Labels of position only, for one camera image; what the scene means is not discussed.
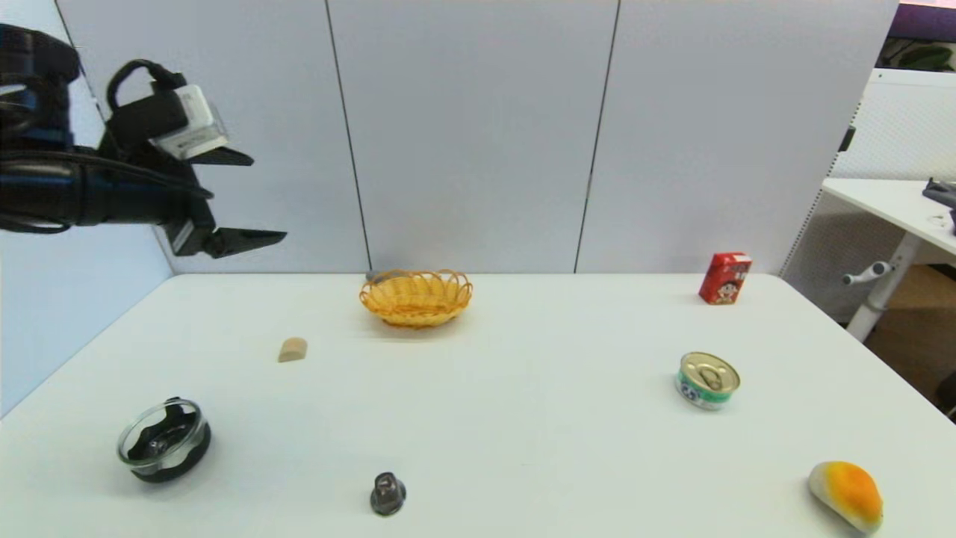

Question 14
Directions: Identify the yellow wicker basket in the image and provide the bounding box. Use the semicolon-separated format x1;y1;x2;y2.
358;269;474;330

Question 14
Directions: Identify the glass bowl with black base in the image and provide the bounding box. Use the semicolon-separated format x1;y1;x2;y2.
116;397;211;483

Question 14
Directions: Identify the red drink carton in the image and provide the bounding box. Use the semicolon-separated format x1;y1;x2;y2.
698;252;753;306

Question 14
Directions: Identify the green label tin can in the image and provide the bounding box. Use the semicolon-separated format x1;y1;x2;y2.
675;351;742;411

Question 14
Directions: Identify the white background desk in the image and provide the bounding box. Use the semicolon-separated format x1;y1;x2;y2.
822;177;956;343

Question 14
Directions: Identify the orange yellow bread bun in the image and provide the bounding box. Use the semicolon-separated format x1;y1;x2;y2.
808;461;884;534

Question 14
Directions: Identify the white perforated partition panel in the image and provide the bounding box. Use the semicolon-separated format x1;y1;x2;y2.
778;67;956;322

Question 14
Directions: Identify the dark grey object on desk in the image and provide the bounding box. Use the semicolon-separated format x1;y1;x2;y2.
922;178;956;210

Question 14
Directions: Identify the green background plant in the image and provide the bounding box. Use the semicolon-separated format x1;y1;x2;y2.
880;39;956;72

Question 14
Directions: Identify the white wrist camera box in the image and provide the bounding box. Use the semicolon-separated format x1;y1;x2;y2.
149;84;229;161

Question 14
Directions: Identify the grey desk crank handle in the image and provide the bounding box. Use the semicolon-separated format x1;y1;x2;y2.
842;261;893;286

